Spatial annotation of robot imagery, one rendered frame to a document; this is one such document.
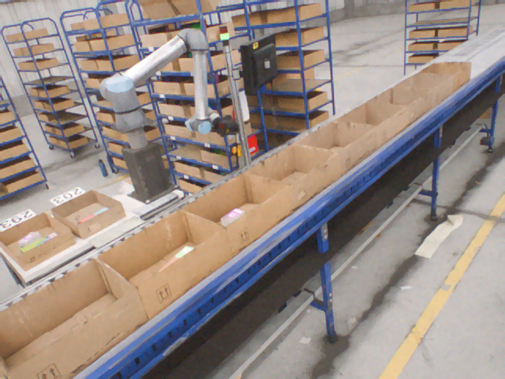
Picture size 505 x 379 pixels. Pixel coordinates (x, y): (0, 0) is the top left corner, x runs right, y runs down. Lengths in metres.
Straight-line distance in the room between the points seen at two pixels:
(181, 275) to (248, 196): 0.68
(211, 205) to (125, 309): 0.68
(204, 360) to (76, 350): 0.50
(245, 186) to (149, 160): 0.80
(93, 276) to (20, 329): 0.27
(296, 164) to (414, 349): 1.17
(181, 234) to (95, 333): 0.60
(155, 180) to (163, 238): 0.92
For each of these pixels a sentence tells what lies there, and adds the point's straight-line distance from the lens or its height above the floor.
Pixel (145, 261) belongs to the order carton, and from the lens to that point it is 1.66.
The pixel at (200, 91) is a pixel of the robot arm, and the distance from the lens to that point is 2.65.
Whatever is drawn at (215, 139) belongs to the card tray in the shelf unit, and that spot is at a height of 0.78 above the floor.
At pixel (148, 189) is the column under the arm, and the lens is 2.53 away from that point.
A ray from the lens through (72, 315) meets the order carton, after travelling 1.60.
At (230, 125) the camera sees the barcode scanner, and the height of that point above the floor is 1.06.
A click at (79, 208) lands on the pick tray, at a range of 2.72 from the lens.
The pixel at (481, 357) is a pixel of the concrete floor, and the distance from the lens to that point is 2.43.
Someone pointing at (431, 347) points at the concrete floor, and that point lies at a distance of 2.42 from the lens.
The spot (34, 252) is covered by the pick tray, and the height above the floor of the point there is 0.83.
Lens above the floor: 1.81
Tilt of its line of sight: 27 degrees down
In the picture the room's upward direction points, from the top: 10 degrees counter-clockwise
